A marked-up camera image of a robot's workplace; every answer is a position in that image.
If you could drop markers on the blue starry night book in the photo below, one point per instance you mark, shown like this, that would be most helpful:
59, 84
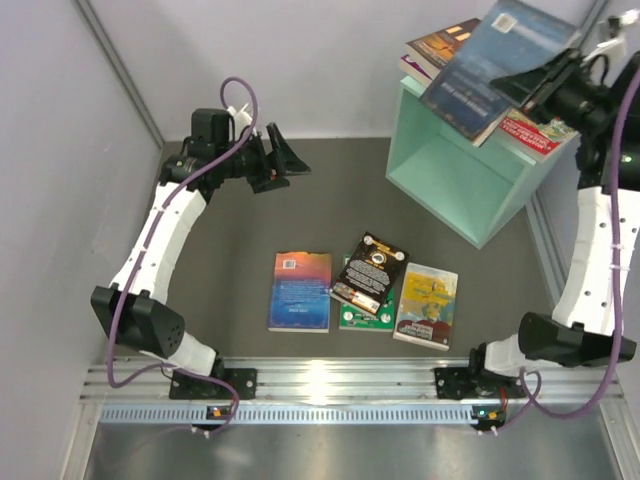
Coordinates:
513, 37

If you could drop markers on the yellow blue cover book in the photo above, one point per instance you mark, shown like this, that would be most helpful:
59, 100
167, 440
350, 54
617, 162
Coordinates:
426, 307

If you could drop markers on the orange blue sunset book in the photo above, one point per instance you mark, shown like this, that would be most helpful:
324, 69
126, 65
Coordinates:
300, 300

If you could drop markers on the red Treehouse book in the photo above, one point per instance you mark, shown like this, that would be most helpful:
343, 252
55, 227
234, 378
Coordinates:
538, 141

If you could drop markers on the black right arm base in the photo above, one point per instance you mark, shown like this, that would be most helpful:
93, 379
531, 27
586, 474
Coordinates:
475, 385

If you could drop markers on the mint green cube shelf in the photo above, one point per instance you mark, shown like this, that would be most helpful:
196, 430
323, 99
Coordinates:
474, 191

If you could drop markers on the black back cover book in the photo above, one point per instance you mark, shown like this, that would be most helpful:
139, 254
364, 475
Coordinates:
369, 274

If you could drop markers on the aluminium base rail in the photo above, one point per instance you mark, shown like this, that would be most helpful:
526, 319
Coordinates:
297, 391

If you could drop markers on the green back cover book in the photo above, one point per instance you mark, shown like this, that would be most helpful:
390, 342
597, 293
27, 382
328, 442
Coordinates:
353, 319

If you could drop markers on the Edward Tulane dark book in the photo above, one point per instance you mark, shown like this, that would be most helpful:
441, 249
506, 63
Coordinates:
432, 52

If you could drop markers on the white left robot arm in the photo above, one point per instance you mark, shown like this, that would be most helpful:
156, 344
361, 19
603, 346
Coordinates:
223, 145

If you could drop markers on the aluminium corner frame post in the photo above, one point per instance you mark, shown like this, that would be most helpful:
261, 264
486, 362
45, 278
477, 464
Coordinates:
115, 62

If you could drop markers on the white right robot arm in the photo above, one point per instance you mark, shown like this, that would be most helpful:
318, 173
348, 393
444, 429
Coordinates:
583, 329

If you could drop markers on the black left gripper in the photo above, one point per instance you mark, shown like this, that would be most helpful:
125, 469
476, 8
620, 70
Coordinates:
283, 160

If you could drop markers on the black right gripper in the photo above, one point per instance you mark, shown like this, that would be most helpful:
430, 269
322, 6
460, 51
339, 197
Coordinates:
527, 87

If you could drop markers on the purple Roald Dahl book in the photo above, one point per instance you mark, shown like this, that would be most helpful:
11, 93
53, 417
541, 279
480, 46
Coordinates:
412, 69

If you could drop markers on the right aluminium frame post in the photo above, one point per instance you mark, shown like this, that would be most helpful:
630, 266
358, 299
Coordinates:
596, 10

